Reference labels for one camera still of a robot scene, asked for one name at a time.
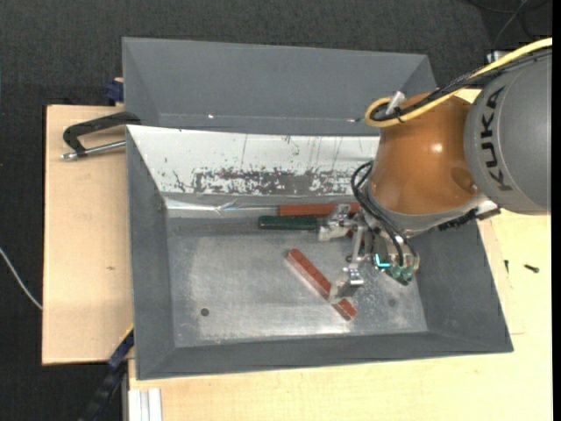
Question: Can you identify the red-brown flat block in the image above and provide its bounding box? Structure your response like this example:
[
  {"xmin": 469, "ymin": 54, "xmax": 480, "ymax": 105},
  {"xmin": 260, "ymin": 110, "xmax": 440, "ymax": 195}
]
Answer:
[
  {"xmin": 284, "ymin": 247, "xmax": 359, "ymax": 323},
  {"xmin": 276, "ymin": 203, "xmax": 363, "ymax": 218}
]

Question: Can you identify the pale wood flat board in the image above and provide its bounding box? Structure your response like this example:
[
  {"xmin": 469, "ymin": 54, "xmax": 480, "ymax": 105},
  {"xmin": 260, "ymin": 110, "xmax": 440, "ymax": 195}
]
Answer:
[{"xmin": 41, "ymin": 104, "xmax": 135, "ymax": 366}]

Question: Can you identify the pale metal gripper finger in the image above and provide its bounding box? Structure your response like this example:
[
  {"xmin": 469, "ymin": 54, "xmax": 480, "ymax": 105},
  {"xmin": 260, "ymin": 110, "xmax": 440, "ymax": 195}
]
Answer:
[
  {"xmin": 316, "ymin": 205, "xmax": 354, "ymax": 242},
  {"xmin": 329, "ymin": 266, "xmax": 366, "ymax": 301}
]

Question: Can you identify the grey metal bin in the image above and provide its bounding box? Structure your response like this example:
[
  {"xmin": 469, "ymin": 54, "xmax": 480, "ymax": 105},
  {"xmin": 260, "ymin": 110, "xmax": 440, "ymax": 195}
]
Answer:
[{"xmin": 121, "ymin": 36, "xmax": 515, "ymax": 381}]

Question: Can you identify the dark green flat block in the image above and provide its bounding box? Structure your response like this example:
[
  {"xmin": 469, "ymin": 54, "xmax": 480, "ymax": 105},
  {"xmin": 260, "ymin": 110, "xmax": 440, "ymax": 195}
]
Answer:
[{"xmin": 257, "ymin": 215, "xmax": 322, "ymax": 232}]

